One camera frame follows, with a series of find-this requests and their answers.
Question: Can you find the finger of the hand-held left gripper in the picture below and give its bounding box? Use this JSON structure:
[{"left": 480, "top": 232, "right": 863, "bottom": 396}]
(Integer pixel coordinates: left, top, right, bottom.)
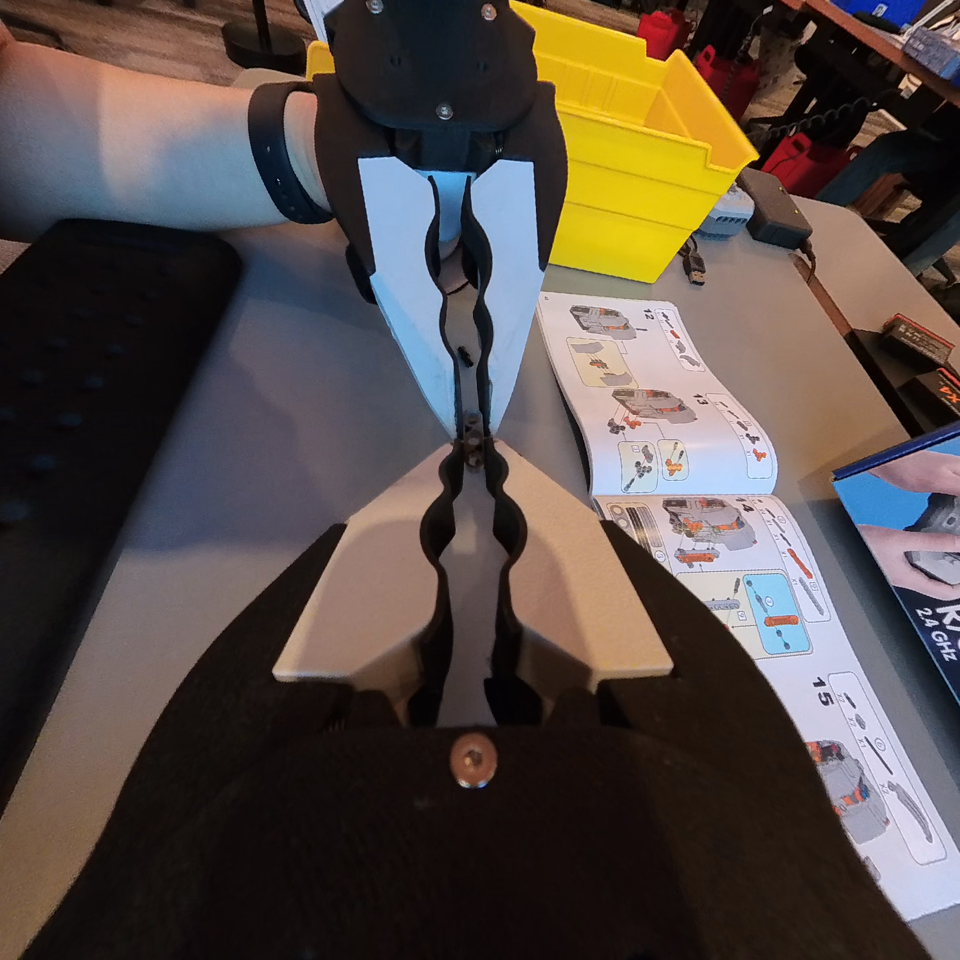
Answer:
[
  {"left": 461, "top": 153, "right": 543, "bottom": 438},
  {"left": 357, "top": 156, "right": 462, "bottom": 440}
]

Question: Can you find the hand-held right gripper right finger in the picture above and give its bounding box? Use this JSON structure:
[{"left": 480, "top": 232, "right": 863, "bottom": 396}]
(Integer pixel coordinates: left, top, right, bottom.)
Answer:
[{"left": 483, "top": 437, "right": 675, "bottom": 727}]

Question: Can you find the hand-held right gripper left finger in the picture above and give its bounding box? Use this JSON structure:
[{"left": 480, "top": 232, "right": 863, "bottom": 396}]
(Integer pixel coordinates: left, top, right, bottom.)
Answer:
[{"left": 272, "top": 438, "right": 460, "bottom": 729}]

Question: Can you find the person's left forearm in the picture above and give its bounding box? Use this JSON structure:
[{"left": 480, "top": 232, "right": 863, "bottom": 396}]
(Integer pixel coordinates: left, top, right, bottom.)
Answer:
[{"left": 0, "top": 41, "right": 331, "bottom": 243}]

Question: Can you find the grey desk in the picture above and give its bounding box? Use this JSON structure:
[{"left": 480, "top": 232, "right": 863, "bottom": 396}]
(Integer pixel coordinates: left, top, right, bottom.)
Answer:
[{"left": 0, "top": 67, "right": 960, "bottom": 960}]

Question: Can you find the long wooden background desk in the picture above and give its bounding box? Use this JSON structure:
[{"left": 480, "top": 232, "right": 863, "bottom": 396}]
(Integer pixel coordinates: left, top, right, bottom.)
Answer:
[{"left": 780, "top": 0, "right": 960, "bottom": 87}]

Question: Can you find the yellow plastic bin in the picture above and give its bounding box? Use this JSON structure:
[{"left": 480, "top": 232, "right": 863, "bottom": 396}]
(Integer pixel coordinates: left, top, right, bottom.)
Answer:
[{"left": 306, "top": 0, "right": 760, "bottom": 285}]

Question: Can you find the black round floor stand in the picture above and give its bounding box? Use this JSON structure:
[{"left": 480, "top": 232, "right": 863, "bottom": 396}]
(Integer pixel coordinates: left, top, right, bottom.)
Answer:
[{"left": 225, "top": 0, "right": 310, "bottom": 70}]

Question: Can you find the building instruction booklet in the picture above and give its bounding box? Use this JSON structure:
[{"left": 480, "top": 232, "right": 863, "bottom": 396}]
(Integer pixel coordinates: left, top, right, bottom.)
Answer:
[{"left": 536, "top": 288, "right": 960, "bottom": 922}]

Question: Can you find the light grey hub block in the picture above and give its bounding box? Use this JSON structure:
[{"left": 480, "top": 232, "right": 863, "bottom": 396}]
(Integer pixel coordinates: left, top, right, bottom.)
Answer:
[{"left": 701, "top": 186, "right": 755, "bottom": 237}]

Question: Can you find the red canister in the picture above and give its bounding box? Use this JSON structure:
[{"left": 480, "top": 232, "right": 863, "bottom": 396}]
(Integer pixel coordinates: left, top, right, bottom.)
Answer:
[
  {"left": 693, "top": 45, "right": 760, "bottom": 125},
  {"left": 761, "top": 131, "right": 864, "bottom": 202},
  {"left": 637, "top": 9, "right": 693, "bottom": 63}
]

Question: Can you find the black power adapter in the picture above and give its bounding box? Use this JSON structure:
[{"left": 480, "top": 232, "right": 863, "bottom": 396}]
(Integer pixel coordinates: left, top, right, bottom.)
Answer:
[{"left": 738, "top": 168, "right": 815, "bottom": 245}]

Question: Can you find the black perforated panel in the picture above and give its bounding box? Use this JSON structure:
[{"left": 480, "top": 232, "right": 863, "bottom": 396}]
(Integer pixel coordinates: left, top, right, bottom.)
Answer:
[{"left": 0, "top": 219, "right": 245, "bottom": 811}]

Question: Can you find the blue toy box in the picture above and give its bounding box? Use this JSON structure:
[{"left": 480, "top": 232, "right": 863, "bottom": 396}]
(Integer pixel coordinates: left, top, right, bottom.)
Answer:
[{"left": 831, "top": 421, "right": 960, "bottom": 706}]

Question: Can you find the black box orange print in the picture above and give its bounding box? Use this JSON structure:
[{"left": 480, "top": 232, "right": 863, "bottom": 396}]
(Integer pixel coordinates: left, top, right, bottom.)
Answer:
[
  {"left": 898, "top": 367, "right": 960, "bottom": 436},
  {"left": 879, "top": 313, "right": 950, "bottom": 370}
]

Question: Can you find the blue plastic bin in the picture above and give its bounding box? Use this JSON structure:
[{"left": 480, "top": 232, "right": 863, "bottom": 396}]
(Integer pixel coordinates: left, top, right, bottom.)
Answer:
[{"left": 832, "top": 0, "right": 931, "bottom": 33}]

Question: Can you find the grey blue parts tray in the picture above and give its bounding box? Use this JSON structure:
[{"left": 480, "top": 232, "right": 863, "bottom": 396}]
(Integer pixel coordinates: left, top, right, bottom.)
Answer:
[{"left": 903, "top": 26, "right": 960, "bottom": 82}]

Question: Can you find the black coiled cable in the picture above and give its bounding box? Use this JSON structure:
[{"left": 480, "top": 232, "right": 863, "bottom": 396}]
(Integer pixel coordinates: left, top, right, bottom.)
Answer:
[{"left": 750, "top": 105, "right": 871, "bottom": 147}]

